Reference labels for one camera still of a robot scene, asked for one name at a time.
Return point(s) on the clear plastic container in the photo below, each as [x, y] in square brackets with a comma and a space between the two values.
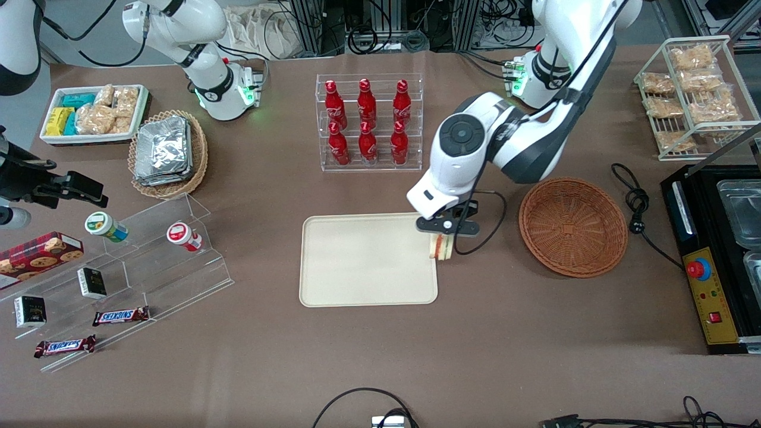
[743, 214]
[754, 270]

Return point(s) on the beige plastic tray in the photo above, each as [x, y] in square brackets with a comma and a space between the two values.
[367, 260]

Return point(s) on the white rectangular snack bin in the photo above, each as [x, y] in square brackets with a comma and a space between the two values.
[89, 138]

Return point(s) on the snickers chocolate bar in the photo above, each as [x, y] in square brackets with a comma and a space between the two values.
[64, 346]
[120, 316]

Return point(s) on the red plaid cookie box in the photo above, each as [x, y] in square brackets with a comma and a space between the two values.
[38, 255]

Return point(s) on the grey metal bar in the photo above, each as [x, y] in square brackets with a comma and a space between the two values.
[725, 150]

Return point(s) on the small black box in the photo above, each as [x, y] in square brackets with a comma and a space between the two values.
[30, 311]
[92, 283]

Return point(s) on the triangular sandwich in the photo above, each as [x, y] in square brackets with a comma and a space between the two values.
[441, 248]

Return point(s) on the clear bag rice crackers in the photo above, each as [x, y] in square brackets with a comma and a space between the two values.
[126, 101]
[104, 95]
[95, 119]

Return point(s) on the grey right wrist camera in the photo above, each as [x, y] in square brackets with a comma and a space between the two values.
[12, 217]

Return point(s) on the silver foil pouch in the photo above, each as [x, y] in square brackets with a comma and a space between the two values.
[160, 180]

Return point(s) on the white plastic bag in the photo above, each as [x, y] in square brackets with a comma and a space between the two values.
[261, 32]

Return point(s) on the clear acrylic bottle rack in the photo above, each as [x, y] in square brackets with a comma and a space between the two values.
[416, 119]

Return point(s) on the red emergency stop button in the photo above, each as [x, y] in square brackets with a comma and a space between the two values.
[698, 268]

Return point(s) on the yellow snack packet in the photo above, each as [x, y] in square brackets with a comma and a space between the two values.
[58, 120]

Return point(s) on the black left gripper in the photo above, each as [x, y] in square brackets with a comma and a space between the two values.
[470, 210]

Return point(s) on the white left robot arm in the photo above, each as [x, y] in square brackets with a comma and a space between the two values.
[464, 137]

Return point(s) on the stack of foil containers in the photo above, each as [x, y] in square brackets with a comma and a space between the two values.
[162, 145]

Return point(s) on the green lid yogurt cup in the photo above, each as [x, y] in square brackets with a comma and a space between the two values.
[104, 226]

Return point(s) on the red cola bottle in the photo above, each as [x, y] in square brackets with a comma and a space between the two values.
[334, 104]
[367, 102]
[402, 104]
[339, 148]
[399, 145]
[367, 145]

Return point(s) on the bagged fried snack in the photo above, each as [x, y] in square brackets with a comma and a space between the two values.
[664, 107]
[701, 80]
[675, 140]
[657, 83]
[691, 57]
[713, 111]

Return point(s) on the small silver device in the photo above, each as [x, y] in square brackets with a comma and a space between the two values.
[389, 422]

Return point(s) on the tan oval wicker basket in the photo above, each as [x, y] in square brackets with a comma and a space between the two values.
[199, 157]

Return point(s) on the clear acrylic stepped shelf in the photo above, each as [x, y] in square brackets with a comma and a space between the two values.
[160, 279]

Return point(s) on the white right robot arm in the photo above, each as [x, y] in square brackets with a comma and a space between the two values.
[196, 35]

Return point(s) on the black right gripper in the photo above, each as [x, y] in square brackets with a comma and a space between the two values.
[16, 178]

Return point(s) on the brown round wicker basket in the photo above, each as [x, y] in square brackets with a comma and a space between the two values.
[574, 229]

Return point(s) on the black sealing machine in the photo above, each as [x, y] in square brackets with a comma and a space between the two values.
[684, 238]

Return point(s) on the red lid yogurt cup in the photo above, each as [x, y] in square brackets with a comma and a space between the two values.
[181, 235]

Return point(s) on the teal snack packet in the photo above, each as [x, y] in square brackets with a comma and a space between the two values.
[71, 123]
[78, 99]

